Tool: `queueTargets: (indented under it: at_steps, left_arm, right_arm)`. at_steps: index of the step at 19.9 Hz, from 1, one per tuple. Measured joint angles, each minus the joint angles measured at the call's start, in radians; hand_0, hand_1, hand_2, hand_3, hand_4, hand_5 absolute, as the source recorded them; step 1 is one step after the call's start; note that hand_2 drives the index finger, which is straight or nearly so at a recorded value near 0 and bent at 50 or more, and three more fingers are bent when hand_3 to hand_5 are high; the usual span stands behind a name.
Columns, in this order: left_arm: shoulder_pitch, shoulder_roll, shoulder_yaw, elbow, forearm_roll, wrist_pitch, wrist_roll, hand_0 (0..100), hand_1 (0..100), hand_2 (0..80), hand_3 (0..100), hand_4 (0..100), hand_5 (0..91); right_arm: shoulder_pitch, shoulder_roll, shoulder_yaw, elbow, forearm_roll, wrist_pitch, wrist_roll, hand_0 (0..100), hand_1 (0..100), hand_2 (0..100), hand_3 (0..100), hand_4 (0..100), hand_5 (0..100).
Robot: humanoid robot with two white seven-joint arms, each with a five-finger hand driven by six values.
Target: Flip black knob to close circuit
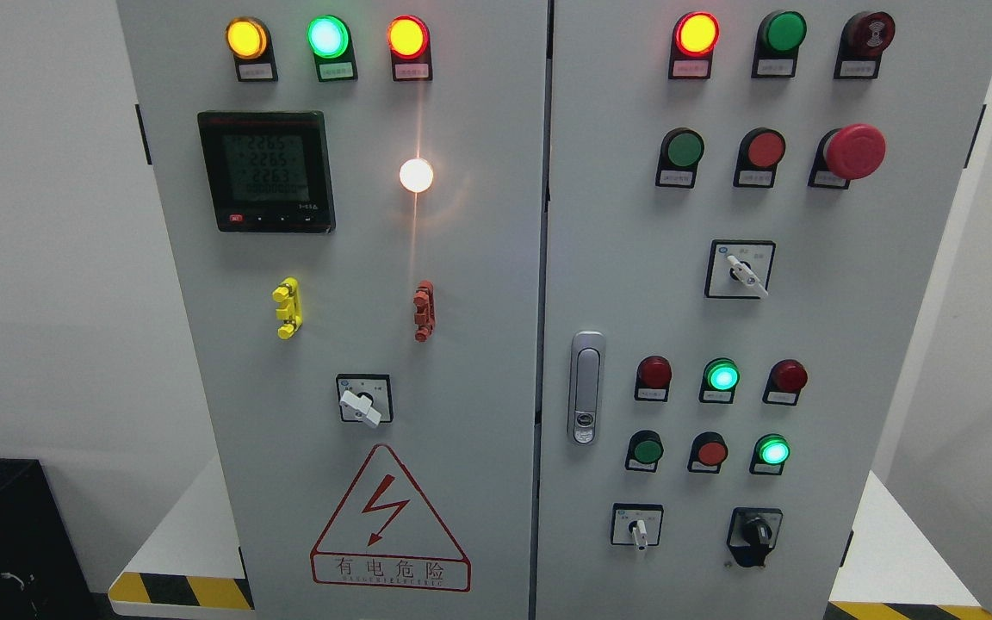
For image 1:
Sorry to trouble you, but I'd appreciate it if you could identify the yellow terminal connector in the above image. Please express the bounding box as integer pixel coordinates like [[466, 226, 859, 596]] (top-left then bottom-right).
[[271, 277, 303, 340]]

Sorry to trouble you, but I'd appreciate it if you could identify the white selector switch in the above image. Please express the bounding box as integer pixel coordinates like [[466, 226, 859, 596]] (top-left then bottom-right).
[[704, 239, 776, 300], [611, 503, 664, 552]]

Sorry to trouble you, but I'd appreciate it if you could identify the dark red buzzer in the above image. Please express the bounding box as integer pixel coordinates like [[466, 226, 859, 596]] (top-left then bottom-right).
[[834, 11, 896, 81]]

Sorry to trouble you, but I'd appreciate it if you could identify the red electric hazard sign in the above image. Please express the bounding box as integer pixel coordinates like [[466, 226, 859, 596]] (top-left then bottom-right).
[[310, 443, 472, 592]]

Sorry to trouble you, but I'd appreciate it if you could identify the lit green indicator light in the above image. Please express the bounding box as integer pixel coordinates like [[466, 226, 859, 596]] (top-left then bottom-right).
[[699, 357, 741, 404], [307, 13, 357, 82], [749, 433, 791, 476]]

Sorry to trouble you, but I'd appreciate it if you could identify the red emergency stop button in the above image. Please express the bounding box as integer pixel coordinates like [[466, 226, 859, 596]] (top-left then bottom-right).
[[808, 123, 886, 189]]

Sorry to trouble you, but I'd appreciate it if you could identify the red terminal connector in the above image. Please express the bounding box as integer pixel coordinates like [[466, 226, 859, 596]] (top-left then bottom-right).
[[412, 280, 437, 343]]

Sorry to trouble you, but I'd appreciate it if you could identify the black rotary knob switch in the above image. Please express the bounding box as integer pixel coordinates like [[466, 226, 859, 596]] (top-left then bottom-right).
[[727, 507, 783, 567]]

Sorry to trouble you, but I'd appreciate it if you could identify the red-ringed yellow light right door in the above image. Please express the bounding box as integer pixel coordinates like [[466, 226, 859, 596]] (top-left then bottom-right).
[[668, 11, 720, 81]]

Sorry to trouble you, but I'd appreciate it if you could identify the grey electrical cabinet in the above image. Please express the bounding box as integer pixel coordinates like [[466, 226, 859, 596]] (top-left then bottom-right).
[[115, 1, 992, 619]]

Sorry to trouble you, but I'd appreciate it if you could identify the yellow indicator light top left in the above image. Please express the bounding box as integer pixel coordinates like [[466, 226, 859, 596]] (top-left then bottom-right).
[[225, 15, 278, 82]]

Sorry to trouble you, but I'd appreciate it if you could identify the dark red indicator light left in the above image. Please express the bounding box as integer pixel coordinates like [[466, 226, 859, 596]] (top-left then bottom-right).
[[634, 356, 673, 403]]

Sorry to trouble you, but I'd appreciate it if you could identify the dark green indicator light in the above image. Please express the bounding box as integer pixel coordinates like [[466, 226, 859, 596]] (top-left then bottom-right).
[[751, 10, 808, 79]]

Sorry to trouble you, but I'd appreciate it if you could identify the dark red indicator light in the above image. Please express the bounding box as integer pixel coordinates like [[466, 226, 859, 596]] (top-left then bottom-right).
[[761, 358, 809, 406], [634, 356, 673, 403]]

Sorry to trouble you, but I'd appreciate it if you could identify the red push button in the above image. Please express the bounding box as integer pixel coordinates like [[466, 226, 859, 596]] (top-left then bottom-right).
[[686, 431, 729, 474], [733, 127, 786, 189]]

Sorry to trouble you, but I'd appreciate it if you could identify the lit green indicator light middle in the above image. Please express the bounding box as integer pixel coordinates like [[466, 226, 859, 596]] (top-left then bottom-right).
[[699, 357, 741, 404]]

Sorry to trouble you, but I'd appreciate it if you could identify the black digital power meter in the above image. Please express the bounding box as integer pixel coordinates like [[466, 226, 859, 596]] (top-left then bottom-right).
[[197, 110, 336, 234]]

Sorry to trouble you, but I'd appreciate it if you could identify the green push button lower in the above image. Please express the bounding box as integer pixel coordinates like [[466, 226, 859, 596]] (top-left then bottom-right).
[[624, 429, 664, 474]]

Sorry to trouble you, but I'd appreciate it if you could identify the red-ringed yellow indicator light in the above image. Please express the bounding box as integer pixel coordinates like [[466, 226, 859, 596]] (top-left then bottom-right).
[[387, 15, 432, 82]]

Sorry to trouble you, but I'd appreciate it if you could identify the red push button lower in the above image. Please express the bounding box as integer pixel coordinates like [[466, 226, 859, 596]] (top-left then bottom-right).
[[686, 431, 729, 474]]

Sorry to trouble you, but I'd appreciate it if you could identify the white selector switch left door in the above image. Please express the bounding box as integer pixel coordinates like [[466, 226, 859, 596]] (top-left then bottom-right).
[[336, 374, 394, 428]]

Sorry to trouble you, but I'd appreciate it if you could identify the green push button upper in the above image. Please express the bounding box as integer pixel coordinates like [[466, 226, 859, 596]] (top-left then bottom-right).
[[656, 128, 705, 189]]

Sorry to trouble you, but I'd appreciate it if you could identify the silver door lock handle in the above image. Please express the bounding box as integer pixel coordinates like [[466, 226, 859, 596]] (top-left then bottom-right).
[[567, 331, 606, 446]]

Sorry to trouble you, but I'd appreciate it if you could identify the white selector switch upper right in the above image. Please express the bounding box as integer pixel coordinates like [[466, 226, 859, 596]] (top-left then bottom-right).
[[704, 239, 776, 300]]

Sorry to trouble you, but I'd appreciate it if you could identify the green push button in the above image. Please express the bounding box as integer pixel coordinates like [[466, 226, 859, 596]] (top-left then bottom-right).
[[624, 429, 664, 474], [656, 128, 705, 189]]

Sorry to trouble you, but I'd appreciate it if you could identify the bright white indicator lamp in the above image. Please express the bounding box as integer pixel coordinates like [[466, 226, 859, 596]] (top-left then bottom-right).
[[399, 158, 434, 194]]

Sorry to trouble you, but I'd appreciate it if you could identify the dark red indicator light right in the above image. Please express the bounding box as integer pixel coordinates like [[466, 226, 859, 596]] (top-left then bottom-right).
[[761, 358, 809, 406]]

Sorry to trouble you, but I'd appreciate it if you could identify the red push button upper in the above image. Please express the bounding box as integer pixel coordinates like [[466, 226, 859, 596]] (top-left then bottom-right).
[[733, 127, 786, 189]]

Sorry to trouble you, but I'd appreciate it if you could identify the black box on floor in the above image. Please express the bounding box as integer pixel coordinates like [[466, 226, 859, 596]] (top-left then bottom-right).
[[0, 458, 98, 619]]

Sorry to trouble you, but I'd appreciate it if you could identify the white selector switch lower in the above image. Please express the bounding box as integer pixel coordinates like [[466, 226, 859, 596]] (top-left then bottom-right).
[[611, 503, 664, 552]]

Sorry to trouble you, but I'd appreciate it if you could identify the lit green indicator light lower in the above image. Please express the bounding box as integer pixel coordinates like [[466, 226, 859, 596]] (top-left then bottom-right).
[[749, 433, 791, 476]]

